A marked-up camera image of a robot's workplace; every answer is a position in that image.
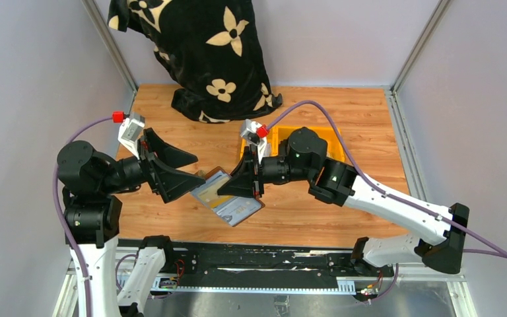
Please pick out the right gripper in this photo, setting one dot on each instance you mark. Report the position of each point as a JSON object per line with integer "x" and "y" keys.
{"x": 242, "y": 182}

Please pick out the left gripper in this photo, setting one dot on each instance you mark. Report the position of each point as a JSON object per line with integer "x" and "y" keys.
{"x": 169, "y": 181}

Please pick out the white grey card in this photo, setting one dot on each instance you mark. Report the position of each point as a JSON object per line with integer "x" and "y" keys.
{"x": 237, "y": 210}

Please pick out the brown leather card holder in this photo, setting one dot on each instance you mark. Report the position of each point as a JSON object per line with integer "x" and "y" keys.
{"x": 207, "y": 193}

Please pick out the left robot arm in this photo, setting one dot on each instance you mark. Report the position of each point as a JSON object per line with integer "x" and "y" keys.
{"x": 91, "y": 211}

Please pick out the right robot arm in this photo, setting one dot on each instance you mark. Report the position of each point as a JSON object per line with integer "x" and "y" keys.
{"x": 435, "y": 235}

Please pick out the middle yellow bin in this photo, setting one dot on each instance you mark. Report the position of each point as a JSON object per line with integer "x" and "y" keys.
{"x": 279, "y": 134}

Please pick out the right yellow bin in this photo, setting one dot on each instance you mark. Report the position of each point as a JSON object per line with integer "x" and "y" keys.
{"x": 334, "y": 148}

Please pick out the black floral blanket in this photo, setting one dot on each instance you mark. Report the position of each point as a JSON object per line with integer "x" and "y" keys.
{"x": 211, "y": 49}

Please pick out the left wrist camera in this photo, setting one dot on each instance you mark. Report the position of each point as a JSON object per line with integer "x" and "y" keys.
{"x": 129, "y": 131}

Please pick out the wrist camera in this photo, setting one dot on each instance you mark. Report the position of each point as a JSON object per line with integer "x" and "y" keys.
{"x": 129, "y": 131}
{"x": 256, "y": 134}

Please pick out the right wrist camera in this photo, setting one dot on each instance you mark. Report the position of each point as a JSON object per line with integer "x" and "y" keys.
{"x": 256, "y": 134}

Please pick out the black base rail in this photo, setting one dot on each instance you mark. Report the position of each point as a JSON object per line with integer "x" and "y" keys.
{"x": 265, "y": 268}

